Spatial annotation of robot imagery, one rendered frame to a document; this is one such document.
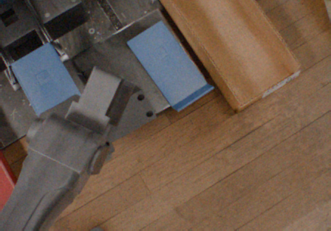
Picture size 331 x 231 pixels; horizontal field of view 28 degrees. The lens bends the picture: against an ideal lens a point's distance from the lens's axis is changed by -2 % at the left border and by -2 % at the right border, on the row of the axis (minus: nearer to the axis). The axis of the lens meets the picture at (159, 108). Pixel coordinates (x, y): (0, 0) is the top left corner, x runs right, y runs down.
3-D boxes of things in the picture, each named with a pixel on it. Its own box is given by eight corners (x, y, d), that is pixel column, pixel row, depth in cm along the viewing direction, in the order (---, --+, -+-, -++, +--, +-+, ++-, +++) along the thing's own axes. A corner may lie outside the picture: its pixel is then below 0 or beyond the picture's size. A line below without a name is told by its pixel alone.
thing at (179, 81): (178, 116, 108) (178, 111, 105) (126, 43, 112) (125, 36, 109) (213, 92, 109) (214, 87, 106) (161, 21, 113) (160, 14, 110)
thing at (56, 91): (56, 145, 101) (52, 142, 98) (11, 65, 104) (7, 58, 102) (95, 122, 102) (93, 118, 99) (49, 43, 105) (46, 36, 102)
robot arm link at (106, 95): (86, 63, 86) (63, 50, 74) (146, 89, 85) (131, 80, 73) (51, 144, 86) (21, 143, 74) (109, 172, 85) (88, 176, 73)
